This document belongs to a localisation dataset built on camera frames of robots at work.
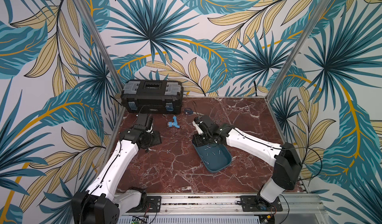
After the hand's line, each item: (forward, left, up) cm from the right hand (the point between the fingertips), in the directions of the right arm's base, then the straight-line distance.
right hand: (194, 140), depth 82 cm
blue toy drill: (+19, +12, -11) cm, 25 cm away
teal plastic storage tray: (-5, -13, -13) cm, 19 cm away
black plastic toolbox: (+32, +26, +3) cm, 41 cm away
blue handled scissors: (+30, +3, -12) cm, 32 cm away
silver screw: (+1, -9, -13) cm, 15 cm away
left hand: (-2, +20, +3) cm, 20 cm away
